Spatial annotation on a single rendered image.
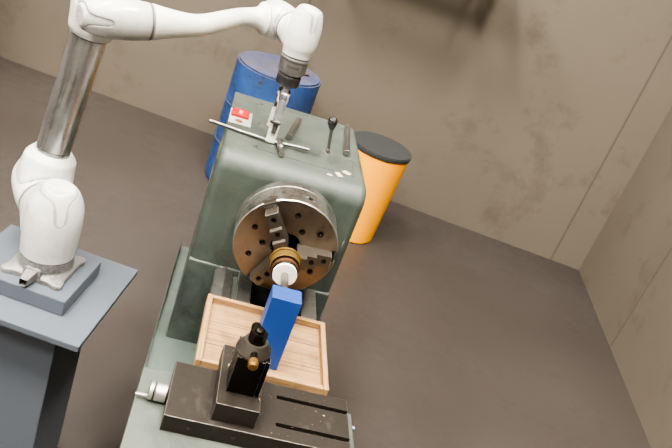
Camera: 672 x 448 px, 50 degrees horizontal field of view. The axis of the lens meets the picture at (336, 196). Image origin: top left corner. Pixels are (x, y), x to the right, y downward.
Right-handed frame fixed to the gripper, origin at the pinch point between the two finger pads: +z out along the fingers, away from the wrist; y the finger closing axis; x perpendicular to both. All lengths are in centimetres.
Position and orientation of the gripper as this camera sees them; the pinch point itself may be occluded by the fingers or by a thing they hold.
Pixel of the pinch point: (271, 131)
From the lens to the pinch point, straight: 231.2
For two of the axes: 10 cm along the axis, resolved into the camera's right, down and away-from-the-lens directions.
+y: 0.5, 4.4, -9.0
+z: -3.3, 8.6, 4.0
